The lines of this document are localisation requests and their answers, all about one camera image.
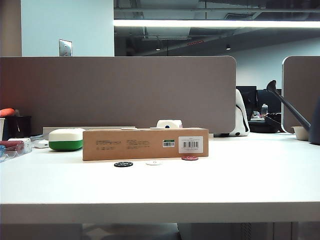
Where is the brown cardboard box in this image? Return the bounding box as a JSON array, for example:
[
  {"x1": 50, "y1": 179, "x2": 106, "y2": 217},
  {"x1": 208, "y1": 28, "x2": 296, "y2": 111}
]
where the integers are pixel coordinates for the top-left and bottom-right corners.
[{"x1": 82, "y1": 128, "x2": 210, "y2": 162}]

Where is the white chip stack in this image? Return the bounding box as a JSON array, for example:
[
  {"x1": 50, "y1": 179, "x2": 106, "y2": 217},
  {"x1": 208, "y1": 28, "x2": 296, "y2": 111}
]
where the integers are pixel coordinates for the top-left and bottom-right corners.
[{"x1": 7, "y1": 137, "x2": 33, "y2": 152}]

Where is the clear plastic chip tray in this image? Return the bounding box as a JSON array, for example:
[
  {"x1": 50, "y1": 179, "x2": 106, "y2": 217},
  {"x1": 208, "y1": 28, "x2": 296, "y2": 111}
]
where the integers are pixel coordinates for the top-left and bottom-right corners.
[{"x1": 0, "y1": 139, "x2": 33, "y2": 163}]

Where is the red chip stack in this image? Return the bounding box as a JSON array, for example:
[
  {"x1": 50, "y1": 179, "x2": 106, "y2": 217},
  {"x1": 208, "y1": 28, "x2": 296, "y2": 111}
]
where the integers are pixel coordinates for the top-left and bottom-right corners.
[{"x1": 0, "y1": 140, "x2": 25, "y2": 151}]

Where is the wide grey desk partition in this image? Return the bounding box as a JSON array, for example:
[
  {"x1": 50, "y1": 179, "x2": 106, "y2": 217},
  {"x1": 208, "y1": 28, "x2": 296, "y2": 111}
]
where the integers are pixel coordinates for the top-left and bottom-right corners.
[{"x1": 0, "y1": 56, "x2": 237, "y2": 136}]

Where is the white and black plush toy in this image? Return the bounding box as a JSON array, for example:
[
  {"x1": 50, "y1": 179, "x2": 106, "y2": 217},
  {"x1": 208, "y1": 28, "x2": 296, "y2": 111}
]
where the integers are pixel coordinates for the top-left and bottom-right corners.
[{"x1": 234, "y1": 88, "x2": 251, "y2": 137}]

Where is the black computer monitor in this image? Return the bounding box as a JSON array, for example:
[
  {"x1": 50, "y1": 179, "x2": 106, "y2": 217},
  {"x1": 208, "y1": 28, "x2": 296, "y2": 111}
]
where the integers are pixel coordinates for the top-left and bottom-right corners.
[
  {"x1": 236, "y1": 85, "x2": 258, "y2": 121},
  {"x1": 256, "y1": 89, "x2": 283, "y2": 115}
]

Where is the white and green oval case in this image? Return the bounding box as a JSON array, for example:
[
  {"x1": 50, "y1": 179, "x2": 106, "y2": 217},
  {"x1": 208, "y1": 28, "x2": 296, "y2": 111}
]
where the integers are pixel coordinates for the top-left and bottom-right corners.
[{"x1": 48, "y1": 128, "x2": 86, "y2": 152}]

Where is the black bag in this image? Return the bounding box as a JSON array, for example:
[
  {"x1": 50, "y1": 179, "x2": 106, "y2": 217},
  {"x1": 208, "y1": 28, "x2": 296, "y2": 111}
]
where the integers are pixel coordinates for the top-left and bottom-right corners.
[{"x1": 248, "y1": 112, "x2": 283, "y2": 134}]

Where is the long ceiling light strip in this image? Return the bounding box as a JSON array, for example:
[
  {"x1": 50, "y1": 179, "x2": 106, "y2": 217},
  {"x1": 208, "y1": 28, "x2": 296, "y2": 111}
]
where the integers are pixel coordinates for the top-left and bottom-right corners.
[{"x1": 113, "y1": 19, "x2": 320, "y2": 29}]

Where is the small white earbuds case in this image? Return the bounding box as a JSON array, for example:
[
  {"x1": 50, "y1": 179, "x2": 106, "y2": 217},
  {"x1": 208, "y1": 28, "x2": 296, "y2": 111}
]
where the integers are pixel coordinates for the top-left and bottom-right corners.
[{"x1": 34, "y1": 139, "x2": 50, "y2": 149}]

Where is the dark grey watering can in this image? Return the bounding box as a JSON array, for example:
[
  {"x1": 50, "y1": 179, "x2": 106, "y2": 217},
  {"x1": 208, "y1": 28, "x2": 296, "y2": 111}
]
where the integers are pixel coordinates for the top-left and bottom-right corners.
[{"x1": 266, "y1": 80, "x2": 320, "y2": 146}]

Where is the black pen holder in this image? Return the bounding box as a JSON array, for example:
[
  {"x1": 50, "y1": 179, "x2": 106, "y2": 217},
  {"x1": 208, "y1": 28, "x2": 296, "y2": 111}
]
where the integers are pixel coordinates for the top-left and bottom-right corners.
[{"x1": 6, "y1": 115, "x2": 33, "y2": 139}]

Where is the small white paper bowl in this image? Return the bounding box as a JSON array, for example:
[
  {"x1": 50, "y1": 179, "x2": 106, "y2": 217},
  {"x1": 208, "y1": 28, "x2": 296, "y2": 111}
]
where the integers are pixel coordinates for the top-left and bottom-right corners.
[{"x1": 291, "y1": 125, "x2": 310, "y2": 141}]

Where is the grey partition with white edge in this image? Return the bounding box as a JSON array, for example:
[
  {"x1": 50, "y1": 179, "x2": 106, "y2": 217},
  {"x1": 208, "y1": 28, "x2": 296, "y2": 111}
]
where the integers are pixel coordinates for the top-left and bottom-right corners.
[{"x1": 281, "y1": 55, "x2": 320, "y2": 134}]

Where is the orange red object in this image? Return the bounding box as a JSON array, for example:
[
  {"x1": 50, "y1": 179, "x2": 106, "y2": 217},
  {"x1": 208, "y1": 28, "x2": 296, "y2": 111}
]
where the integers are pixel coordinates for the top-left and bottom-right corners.
[{"x1": 0, "y1": 108, "x2": 16, "y2": 118}]

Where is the silver wall switch plate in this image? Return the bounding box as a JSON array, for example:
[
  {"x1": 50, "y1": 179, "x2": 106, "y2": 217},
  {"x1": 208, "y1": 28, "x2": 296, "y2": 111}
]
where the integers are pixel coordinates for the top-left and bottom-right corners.
[{"x1": 58, "y1": 39, "x2": 73, "y2": 57}]

